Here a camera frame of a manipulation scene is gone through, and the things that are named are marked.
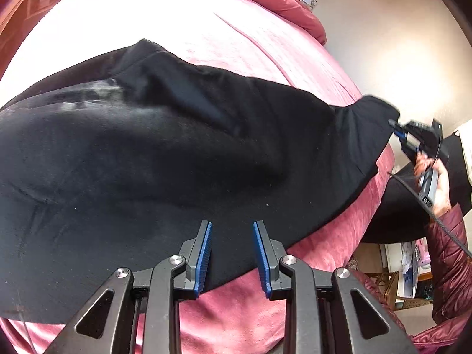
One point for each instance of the red velvet duvet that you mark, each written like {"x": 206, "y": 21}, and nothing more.
{"x": 287, "y": 3}

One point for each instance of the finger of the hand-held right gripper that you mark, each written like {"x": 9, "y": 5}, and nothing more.
{"x": 399, "y": 127}
{"x": 409, "y": 146}

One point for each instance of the person's right forearm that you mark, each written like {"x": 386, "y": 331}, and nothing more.
{"x": 450, "y": 258}

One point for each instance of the black pants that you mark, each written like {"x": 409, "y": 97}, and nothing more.
{"x": 147, "y": 173}

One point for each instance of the pink bed sheet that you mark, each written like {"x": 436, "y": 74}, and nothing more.
{"x": 276, "y": 55}

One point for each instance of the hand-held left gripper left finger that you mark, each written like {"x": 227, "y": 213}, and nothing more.
{"x": 204, "y": 258}

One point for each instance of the maroon puffer jacket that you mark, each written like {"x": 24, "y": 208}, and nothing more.
{"x": 438, "y": 339}

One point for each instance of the wooden chair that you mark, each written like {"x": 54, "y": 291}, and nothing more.
{"x": 381, "y": 287}

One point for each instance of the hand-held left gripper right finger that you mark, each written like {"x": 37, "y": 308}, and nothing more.
{"x": 260, "y": 258}

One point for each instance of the person's right hand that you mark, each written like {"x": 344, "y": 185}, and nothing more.
{"x": 444, "y": 191}

